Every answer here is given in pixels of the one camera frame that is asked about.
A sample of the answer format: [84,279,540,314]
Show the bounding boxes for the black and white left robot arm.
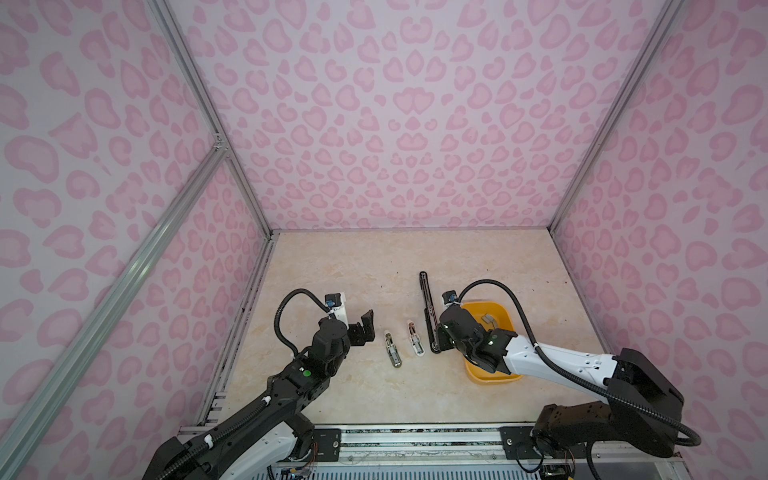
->
[143,310,375,479]

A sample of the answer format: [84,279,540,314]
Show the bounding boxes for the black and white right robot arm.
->
[439,304,702,458]

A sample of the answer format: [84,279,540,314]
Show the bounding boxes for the yellow plastic tray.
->
[458,301,524,385]

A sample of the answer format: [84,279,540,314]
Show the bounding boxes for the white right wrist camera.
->
[441,290,461,308]

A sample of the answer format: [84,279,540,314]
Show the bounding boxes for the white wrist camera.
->
[324,292,349,326]
[441,290,461,308]

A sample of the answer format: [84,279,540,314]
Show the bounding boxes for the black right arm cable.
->
[455,278,702,448]

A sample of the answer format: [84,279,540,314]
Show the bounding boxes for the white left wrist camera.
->
[324,292,349,326]

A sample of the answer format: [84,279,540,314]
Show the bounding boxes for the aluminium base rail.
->
[161,421,679,480]

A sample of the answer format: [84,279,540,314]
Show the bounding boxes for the aluminium frame bar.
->
[1,144,227,470]

